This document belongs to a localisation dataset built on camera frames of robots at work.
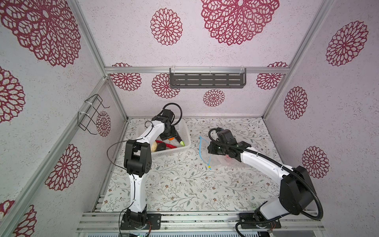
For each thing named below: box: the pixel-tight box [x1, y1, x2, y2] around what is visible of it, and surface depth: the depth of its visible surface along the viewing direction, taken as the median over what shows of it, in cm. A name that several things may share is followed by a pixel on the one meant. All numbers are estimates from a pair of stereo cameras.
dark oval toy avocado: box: [156, 142, 166, 152], surface depth 98 cm
